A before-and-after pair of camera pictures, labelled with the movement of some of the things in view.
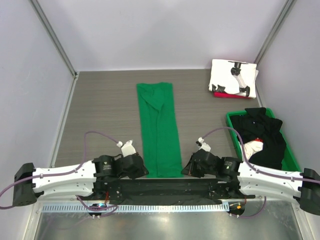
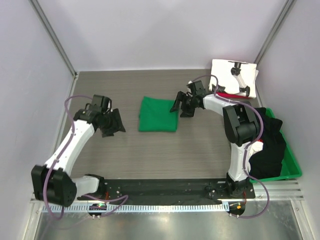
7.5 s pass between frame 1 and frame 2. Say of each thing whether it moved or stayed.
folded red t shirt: stayed
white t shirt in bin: stayed
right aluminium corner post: stayed
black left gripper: moved
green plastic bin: moved
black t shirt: stayed
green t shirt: moved
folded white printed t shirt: stayed
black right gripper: moved
